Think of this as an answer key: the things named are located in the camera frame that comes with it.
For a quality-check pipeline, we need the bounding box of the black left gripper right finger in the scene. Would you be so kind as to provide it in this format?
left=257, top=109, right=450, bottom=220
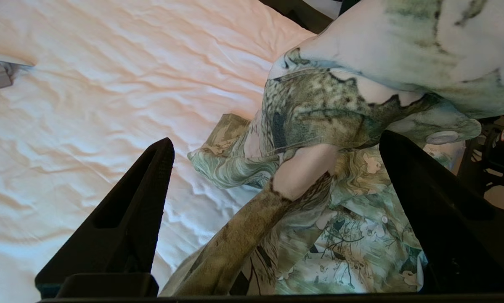
left=379, top=130, right=504, bottom=294

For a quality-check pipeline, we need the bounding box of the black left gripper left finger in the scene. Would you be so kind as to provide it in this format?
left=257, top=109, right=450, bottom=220
left=35, top=137, right=175, bottom=298

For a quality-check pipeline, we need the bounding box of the green floral shirt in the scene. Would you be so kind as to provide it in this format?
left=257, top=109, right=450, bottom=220
left=159, top=0, right=504, bottom=295

